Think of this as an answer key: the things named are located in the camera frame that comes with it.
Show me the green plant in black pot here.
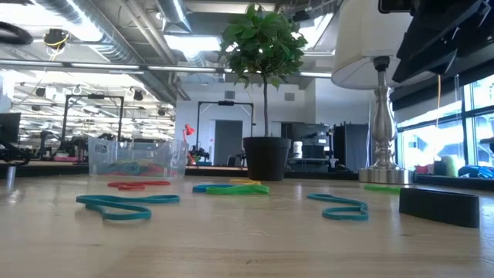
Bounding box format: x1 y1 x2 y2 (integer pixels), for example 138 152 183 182
218 2 310 181

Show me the black aluminium table frame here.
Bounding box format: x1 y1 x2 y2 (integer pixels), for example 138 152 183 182
0 160 494 192

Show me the hanging yellow cable reel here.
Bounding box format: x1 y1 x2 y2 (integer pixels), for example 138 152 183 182
42 28 71 51

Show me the green cylindrical object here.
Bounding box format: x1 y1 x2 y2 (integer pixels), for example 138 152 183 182
441 154 459 178

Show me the black background robot station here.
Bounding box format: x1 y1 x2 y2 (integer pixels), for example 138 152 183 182
280 122 335 174

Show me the silver lamp with white shade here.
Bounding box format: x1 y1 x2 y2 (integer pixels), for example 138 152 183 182
330 0 435 185

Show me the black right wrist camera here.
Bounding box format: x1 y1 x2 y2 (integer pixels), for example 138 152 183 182
377 0 413 15

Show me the black metal station frame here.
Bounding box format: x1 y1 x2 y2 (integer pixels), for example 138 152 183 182
195 100 255 158
57 93 125 155

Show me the blue crumpled object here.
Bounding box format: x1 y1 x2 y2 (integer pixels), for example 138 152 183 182
457 164 494 180

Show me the blue rubber band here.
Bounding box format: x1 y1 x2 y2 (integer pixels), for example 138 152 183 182
192 183 236 194

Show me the green rubber band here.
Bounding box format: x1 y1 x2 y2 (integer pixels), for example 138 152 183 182
205 184 271 196
363 184 402 195

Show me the red desk lamp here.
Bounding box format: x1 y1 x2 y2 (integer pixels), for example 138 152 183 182
181 123 198 166

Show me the black computer monitor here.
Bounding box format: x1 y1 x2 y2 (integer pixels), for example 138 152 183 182
0 112 22 144

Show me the long white light bar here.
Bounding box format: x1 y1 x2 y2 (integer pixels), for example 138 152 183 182
0 58 228 74

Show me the black cabinet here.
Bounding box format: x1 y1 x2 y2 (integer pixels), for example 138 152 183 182
333 122 371 173

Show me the small grey metal post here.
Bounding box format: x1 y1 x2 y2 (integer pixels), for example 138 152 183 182
5 164 19 191

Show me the small black background robot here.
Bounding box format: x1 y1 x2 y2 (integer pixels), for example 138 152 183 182
188 145 211 163

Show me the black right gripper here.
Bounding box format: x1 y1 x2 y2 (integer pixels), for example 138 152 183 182
391 0 494 83

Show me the grey door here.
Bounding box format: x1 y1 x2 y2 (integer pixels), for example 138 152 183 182
213 119 244 167

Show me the black block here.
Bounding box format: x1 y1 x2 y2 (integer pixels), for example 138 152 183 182
398 186 481 229

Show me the clear plastic bin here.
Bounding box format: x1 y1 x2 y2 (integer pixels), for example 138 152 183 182
86 135 190 178

